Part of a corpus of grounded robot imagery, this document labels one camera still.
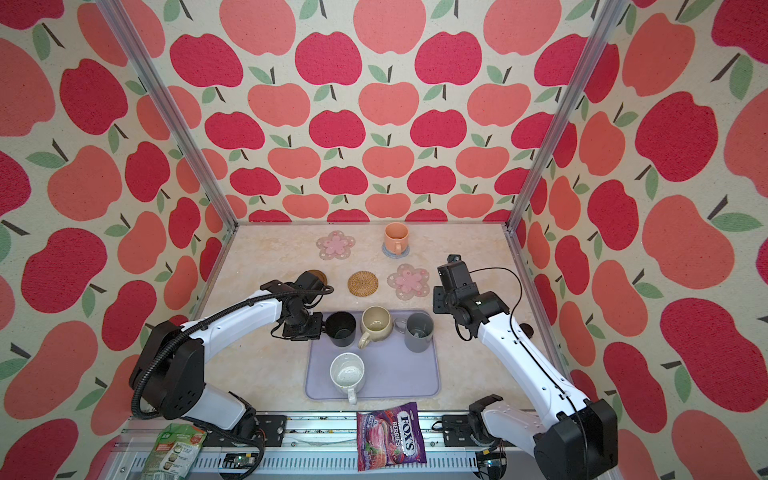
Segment aluminium front rail frame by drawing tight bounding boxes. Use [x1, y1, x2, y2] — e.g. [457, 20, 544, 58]
[95, 410, 622, 480]

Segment brown wooden round coaster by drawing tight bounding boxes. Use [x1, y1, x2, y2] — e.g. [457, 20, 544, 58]
[309, 269, 328, 285]

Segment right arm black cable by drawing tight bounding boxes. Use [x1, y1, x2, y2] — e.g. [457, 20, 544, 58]
[452, 266, 592, 480]

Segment green snack packet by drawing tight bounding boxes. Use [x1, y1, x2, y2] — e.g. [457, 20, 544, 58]
[140, 423, 207, 480]

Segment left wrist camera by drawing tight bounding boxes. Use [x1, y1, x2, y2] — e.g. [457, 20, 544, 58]
[295, 271, 326, 291]

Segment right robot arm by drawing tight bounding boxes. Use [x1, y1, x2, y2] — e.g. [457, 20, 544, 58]
[433, 286, 619, 479]

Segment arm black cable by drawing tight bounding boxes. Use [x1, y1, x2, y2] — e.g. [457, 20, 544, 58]
[130, 281, 335, 480]
[452, 266, 592, 480]

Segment left corner aluminium post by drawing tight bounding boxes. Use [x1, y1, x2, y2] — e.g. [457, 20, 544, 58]
[95, 0, 239, 229]

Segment right corner aluminium post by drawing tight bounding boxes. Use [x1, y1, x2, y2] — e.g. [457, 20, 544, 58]
[506, 0, 631, 232]

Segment black mug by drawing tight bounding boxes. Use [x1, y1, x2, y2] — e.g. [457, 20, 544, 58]
[324, 311, 357, 348]

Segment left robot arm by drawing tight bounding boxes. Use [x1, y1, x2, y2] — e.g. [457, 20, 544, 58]
[129, 271, 334, 445]

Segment pink flower coaster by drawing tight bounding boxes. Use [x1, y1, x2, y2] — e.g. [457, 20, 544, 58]
[387, 264, 431, 301]
[316, 230, 356, 260]

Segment grey woven round coaster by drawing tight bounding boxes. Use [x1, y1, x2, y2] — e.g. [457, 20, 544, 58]
[382, 244, 410, 259]

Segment cream beige mug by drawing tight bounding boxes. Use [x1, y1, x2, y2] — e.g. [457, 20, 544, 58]
[358, 306, 394, 349]

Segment grey mug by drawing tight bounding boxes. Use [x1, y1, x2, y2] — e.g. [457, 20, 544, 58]
[395, 312, 434, 353]

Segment corner aluminium post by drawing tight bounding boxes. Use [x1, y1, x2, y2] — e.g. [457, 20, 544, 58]
[506, 0, 631, 232]
[95, 0, 239, 229]

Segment lavender tray mat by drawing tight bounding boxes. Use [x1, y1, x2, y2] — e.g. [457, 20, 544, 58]
[305, 330, 440, 401]

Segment grey jar dark lid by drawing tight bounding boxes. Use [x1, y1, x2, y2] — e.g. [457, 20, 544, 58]
[520, 323, 534, 339]

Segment woven rattan round coaster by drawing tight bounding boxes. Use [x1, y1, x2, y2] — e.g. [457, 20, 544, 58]
[347, 271, 379, 297]

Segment purple Fox's candy bag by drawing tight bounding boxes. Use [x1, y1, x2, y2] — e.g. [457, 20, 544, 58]
[356, 402, 427, 472]

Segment white mug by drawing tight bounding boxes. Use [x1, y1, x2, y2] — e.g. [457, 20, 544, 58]
[329, 352, 366, 405]

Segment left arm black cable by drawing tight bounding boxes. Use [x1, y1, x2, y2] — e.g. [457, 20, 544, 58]
[130, 281, 335, 480]

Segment peach orange mug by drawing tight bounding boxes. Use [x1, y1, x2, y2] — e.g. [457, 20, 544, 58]
[384, 222, 409, 253]

